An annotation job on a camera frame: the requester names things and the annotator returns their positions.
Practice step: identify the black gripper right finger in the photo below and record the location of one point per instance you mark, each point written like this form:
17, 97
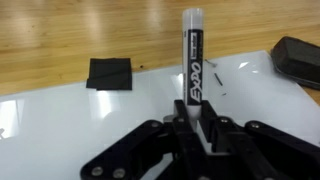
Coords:
258, 150

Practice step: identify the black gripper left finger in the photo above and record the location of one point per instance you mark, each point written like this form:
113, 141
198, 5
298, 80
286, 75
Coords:
131, 157

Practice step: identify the white black Expo marker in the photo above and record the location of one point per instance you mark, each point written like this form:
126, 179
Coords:
192, 28

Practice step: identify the black tape square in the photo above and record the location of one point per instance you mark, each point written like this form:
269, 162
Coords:
110, 74

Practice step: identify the white paper sheet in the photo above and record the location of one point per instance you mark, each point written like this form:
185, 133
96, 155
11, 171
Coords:
50, 133

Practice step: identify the black whiteboard eraser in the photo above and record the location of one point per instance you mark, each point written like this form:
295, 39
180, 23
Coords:
298, 60

